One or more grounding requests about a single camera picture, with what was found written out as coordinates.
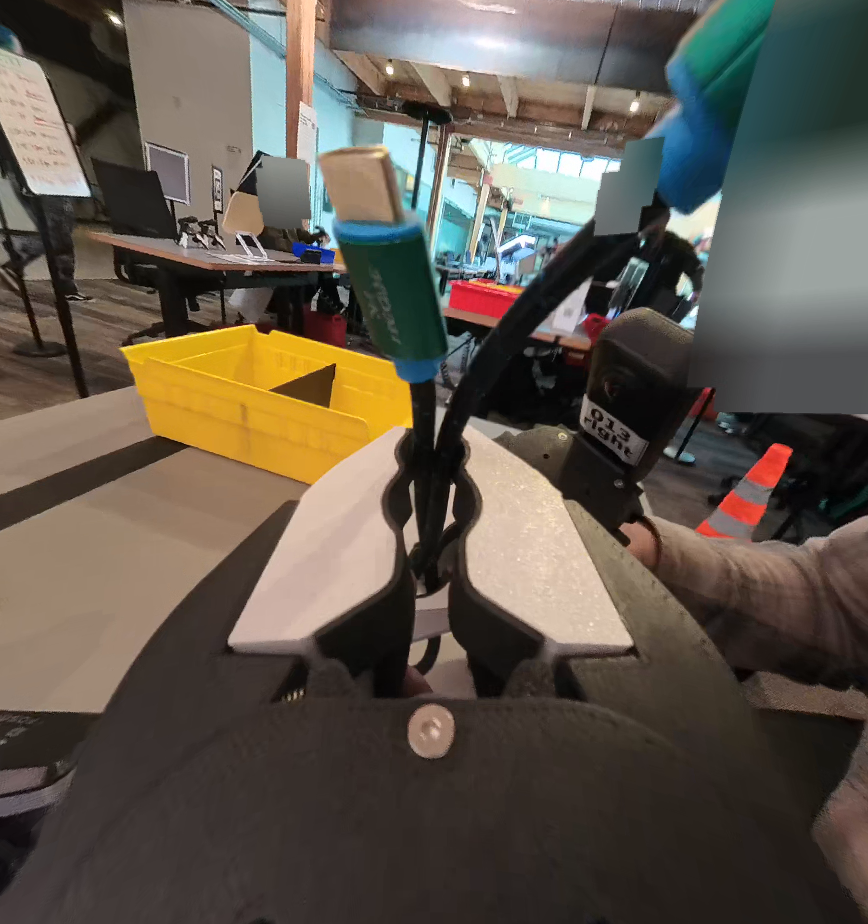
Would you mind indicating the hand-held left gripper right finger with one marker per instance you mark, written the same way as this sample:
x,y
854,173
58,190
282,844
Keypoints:
x,y
542,570

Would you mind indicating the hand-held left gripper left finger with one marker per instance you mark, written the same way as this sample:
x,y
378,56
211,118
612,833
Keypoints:
x,y
326,563

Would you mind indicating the person's right forearm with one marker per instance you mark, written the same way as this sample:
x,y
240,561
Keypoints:
x,y
766,592

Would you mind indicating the person's right hand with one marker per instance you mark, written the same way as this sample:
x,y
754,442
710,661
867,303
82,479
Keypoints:
x,y
642,541

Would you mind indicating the red bag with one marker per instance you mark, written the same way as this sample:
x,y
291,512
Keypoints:
x,y
596,326

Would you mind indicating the white printed sign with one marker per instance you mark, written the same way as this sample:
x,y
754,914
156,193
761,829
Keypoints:
x,y
575,310

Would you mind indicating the long red plastic bin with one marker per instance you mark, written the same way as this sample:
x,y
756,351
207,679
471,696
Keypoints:
x,y
484,302

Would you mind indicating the wooden-edged desk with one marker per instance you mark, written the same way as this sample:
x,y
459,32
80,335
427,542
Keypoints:
x,y
459,315

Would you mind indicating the yellow plastic bin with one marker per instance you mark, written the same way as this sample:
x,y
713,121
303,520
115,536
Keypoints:
x,y
210,419

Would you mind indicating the orange traffic cone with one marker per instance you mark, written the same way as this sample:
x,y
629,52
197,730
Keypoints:
x,y
748,498

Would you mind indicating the red storage bin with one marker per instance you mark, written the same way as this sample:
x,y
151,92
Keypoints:
x,y
326,328

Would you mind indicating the small blue bin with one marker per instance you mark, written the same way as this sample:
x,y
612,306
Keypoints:
x,y
315,254

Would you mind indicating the long grey desk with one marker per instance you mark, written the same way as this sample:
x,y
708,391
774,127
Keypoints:
x,y
174,252

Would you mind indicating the black handheld device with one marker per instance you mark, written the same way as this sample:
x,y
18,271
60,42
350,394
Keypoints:
x,y
188,232
213,234

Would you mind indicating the tan black open case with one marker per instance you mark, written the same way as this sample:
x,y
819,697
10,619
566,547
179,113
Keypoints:
x,y
243,213

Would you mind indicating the white paper notice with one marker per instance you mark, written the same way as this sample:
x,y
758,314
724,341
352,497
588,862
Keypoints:
x,y
308,133

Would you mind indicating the small framed picture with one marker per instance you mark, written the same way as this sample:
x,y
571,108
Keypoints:
x,y
217,189

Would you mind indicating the black office chair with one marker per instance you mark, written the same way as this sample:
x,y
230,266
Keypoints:
x,y
131,195

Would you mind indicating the grey framed picture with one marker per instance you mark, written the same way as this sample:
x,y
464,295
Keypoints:
x,y
167,173

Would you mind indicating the whiteboard on black stand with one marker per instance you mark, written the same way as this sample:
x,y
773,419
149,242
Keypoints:
x,y
30,123

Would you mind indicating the small black switch box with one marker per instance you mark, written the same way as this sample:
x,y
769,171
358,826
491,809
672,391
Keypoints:
x,y
15,736

